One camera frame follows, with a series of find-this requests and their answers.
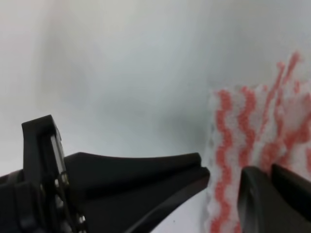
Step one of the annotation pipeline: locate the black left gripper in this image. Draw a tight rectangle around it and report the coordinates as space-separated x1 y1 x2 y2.
0 115 86 233

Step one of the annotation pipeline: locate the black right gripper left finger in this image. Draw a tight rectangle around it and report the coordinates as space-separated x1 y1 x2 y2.
238 166 298 233

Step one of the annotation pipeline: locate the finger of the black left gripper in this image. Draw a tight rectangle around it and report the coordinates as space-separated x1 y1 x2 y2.
70 166 209 233
65 152 201 184

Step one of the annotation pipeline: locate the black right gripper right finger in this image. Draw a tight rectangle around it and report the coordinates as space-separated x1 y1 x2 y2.
271 165 311 233

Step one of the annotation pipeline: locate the pink white wavy towel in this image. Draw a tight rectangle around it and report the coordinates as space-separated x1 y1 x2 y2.
204 52 311 233

